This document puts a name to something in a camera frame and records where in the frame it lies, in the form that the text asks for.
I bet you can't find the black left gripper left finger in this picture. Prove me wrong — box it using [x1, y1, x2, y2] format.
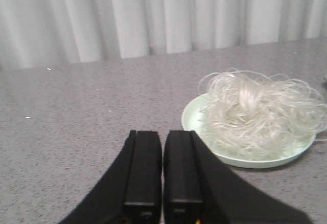
[61, 130, 162, 223]

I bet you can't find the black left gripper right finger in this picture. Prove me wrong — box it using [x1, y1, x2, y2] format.
[163, 130, 311, 223]

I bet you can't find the white translucent vermicelli bundle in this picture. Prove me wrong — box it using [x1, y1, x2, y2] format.
[198, 69, 326, 160]

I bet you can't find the pale green round plate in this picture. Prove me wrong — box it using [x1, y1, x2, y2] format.
[181, 94, 315, 169]

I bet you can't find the black silver kitchen scale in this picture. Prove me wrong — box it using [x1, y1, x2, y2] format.
[321, 76, 327, 88]

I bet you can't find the white pleated curtain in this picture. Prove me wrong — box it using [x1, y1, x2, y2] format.
[1, 0, 326, 70]

